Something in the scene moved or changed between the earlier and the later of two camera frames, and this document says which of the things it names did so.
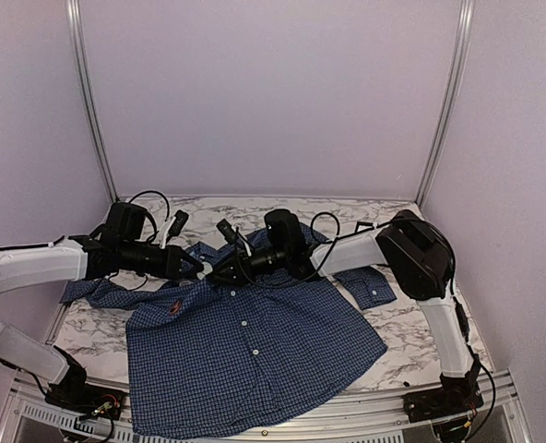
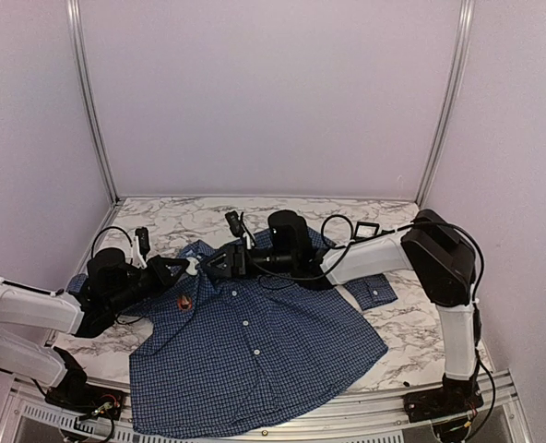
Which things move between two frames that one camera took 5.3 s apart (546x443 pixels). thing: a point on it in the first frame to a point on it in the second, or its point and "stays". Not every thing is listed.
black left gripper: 172,264 to 161,275
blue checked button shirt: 236,351 stays
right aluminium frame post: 465,26 stays
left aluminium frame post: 75,14 stays
